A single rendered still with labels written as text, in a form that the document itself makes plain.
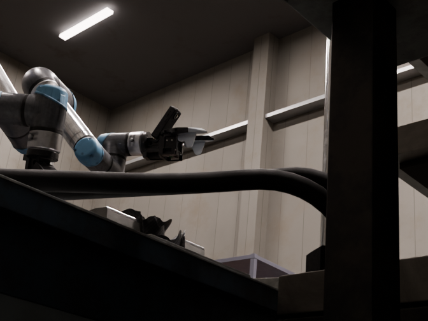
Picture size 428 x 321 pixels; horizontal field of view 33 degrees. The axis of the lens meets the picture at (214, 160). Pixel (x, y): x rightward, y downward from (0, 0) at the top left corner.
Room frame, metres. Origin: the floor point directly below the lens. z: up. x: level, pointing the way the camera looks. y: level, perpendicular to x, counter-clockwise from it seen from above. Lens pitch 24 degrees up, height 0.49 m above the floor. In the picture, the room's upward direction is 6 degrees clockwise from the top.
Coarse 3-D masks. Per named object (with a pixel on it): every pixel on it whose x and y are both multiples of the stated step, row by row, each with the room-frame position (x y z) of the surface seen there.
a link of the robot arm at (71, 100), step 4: (60, 80) 2.07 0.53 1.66; (60, 84) 2.05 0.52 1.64; (64, 88) 2.08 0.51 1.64; (68, 92) 2.11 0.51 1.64; (68, 96) 2.11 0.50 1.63; (72, 96) 2.14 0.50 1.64; (68, 100) 2.11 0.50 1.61; (72, 100) 2.14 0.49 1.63; (72, 104) 2.14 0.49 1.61; (52, 164) 2.13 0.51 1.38
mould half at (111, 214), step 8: (96, 208) 1.24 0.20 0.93; (104, 208) 1.22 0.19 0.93; (104, 216) 1.22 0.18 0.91; (112, 216) 1.23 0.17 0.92; (120, 216) 1.24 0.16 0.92; (128, 216) 1.25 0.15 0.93; (128, 224) 1.25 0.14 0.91; (136, 224) 1.27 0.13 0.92; (184, 248) 1.19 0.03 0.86; (192, 248) 1.38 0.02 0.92; (200, 248) 1.39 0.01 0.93; (200, 256) 1.22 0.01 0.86; (224, 264) 1.26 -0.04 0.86; (240, 272) 1.29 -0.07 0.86
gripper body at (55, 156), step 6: (30, 150) 1.46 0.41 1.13; (36, 150) 1.45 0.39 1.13; (42, 150) 1.45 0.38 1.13; (24, 156) 1.51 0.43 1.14; (30, 156) 1.48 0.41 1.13; (36, 156) 1.47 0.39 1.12; (42, 156) 1.47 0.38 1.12; (48, 156) 1.46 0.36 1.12; (54, 156) 1.47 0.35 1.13; (30, 162) 1.50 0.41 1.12; (48, 162) 1.49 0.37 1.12; (30, 168) 1.50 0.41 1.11
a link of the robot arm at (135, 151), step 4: (132, 132) 1.99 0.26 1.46; (136, 132) 1.99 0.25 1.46; (140, 132) 1.98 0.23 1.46; (128, 136) 1.99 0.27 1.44; (132, 136) 1.98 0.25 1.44; (136, 136) 1.98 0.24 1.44; (140, 136) 1.98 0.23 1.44; (128, 140) 1.99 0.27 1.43; (132, 140) 1.98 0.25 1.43; (136, 140) 1.98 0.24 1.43; (140, 140) 1.98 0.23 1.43; (128, 144) 1.99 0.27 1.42; (132, 144) 1.99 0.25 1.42; (136, 144) 1.98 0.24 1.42; (140, 144) 1.98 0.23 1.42; (128, 148) 2.00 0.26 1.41; (132, 148) 1.99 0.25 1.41; (136, 148) 1.99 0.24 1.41; (140, 148) 1.99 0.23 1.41; (132, 152) 2.01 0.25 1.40; (136, 152) 2.00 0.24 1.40; (140, 152) 2.00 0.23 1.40
